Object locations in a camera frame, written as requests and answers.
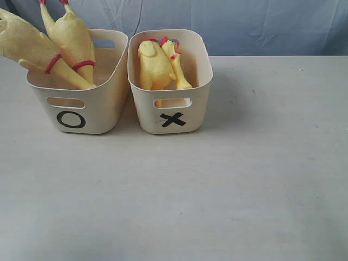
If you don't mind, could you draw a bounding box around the yellow rubber chicken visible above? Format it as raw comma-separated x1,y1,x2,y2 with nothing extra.
1,9,94,90
138,36,193,108
39,1,96,86

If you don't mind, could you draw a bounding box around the cream bin marked X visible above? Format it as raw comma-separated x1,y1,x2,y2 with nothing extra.
127,29,213,134

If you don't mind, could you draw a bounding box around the cream bin marked O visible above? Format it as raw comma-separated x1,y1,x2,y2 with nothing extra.
26,29,130,134

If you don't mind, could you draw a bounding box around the blue backdrop cloth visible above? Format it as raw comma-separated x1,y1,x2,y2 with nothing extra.
0,0,348,57

